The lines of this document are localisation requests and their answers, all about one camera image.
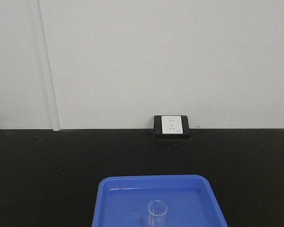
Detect clear glass beaker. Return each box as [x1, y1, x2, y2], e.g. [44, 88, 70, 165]
[148, 200, 168, 227]

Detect blue plastic tray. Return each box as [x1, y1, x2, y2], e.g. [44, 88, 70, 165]
[92, 175, 227, 227]

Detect black socket mounting box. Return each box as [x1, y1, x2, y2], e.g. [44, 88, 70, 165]
[153, 115, 190, 140]

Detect white wall power socket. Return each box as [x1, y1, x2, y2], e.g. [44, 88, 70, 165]
[161, 116, 183, 134]

